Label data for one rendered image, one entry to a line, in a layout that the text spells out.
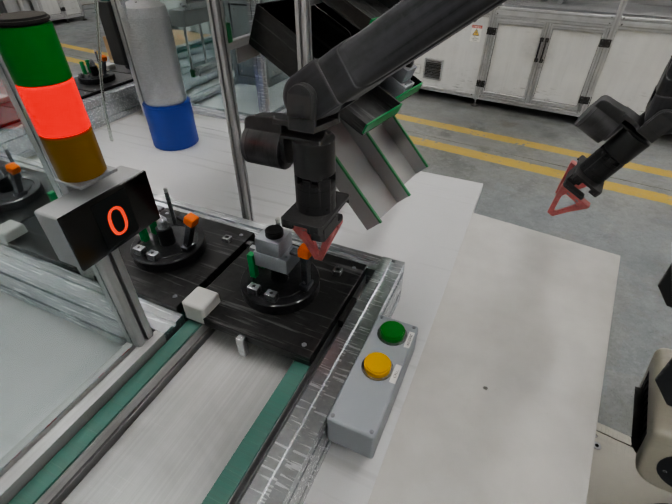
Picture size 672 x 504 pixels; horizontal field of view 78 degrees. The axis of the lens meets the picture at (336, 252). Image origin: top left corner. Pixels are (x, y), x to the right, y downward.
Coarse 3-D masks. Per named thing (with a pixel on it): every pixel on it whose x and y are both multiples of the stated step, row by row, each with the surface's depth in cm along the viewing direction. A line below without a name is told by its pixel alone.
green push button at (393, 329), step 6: (384, 324) 67; (390, 324) 67; (396, 324) 67; (384, 330) 66; (390, 330) 66; (396, 330) 66; (402, 330) 66; (384, 336) 65; (390, 336) 65; (396, 336) 65; (402, 336) 65; (390, 342) 65; (396, 342) 65
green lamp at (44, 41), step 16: (0, 32) 36; (16, 32) 36; (32, 32) 36; (48, 32) 37; (0, 48) 37; (16, 48) 36; (32, 48) 37; (48, 48) 38; (16, 64) 37; (32, 64) 37; (48, 64) 38; (64, 64) 40; (16, 80) 38; (32, 80) 38; (48, 80) 39; (64, 80) 40
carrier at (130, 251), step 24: (168, 216) 92; (144, 240) 81; (168, 240) 80; (216, 240) 85; (240, 240) 85; (144, 264) 76; (168, 264) 76; (192, 264) 79; (216, 264) 79; (144, 288) 74; (168, 288) 74; (192, 288) 74
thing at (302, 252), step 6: (300, 246) 66; (306, 246) 66; (294, 252) 67; (300, 252) 66; (306, 252) 65; (306, 258) 66; (306, 264) 67; (306, 270) 68; (306, 276) 69; (306, 282) 70
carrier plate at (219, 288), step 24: (240, 264) 79; (336, 264) 79; (360, 264) 79; (216, 288) 74; (240, 288) 74; (336, 288) 74; (216, 312) 69; (240, 312) 69; (312, 312) 69; (336, 312) 69; (264, 336) 65; (288, 336) 65; (312, 336) 65; (312, 360) 63
